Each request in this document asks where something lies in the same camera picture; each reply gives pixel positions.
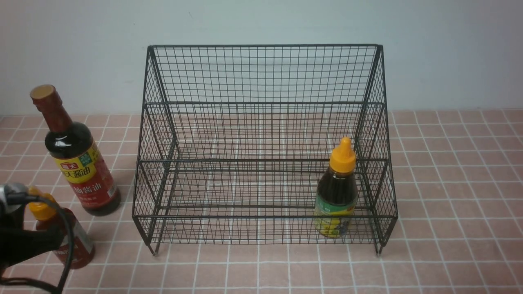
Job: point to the black wire mesh shelf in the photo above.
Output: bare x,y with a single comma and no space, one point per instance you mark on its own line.
234,139

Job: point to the small red chili sauce bottle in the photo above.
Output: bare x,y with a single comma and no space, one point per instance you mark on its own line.
48,217

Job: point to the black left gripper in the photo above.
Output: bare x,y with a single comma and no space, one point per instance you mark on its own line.
18,245

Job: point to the tall soy sauce bottle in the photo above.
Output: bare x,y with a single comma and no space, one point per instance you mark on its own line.
76,154

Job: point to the dark green-label sauce bottle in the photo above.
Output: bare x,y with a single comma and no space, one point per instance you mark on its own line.
336,192

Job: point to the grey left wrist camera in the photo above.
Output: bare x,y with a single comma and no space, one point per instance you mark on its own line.
13,200

